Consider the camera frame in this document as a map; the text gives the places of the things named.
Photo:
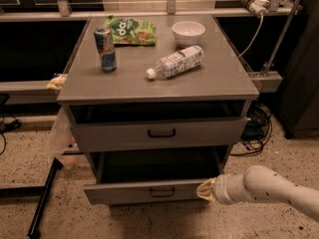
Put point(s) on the green snack bag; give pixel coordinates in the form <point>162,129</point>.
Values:
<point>130,31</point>

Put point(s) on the grey top drawer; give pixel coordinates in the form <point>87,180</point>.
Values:
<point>157,125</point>

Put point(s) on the grey drawer cabinet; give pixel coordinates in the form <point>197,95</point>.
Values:
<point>220,77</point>

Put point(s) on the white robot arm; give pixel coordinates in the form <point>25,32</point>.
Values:
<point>260,184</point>

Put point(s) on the yellow padded gripper tip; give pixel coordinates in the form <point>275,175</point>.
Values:
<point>219,188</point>

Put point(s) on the blue energy drink can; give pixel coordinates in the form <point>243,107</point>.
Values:
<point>106,49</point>

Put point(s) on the white bowl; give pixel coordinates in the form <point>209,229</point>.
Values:
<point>187,33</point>

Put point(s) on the black metal floor bar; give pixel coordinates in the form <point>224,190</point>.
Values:
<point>34,232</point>

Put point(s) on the grey drawer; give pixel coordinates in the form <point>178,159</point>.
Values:
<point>157,125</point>
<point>153,175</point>

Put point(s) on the white power strip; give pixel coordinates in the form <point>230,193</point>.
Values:
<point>256,7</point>

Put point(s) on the clear plastic water bottle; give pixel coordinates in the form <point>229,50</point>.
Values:
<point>177,63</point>

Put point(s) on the dark cabinet at right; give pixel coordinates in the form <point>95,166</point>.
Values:
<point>297,100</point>

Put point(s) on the clear plastic bag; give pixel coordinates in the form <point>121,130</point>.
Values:
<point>61,143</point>

